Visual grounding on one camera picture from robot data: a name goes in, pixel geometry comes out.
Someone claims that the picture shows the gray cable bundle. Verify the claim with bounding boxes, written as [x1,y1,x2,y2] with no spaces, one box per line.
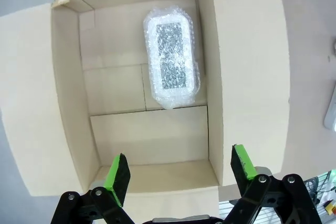
[304,171,336,204]

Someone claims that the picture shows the unwrapped white digital clock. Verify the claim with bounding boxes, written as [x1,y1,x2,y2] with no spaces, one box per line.
[323,90,336,132]

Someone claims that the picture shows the bubble-wrapped white clock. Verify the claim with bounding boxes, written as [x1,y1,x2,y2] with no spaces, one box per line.
[143,5,202,110]

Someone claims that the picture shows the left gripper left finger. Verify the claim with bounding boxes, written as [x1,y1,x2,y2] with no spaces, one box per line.
[51,153,134,224]

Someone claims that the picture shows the open cardboard box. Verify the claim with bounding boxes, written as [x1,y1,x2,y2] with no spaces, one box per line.
[0,0,291,224]

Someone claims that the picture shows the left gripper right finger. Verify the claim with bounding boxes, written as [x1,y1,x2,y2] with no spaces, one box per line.
[223,144,322,224]

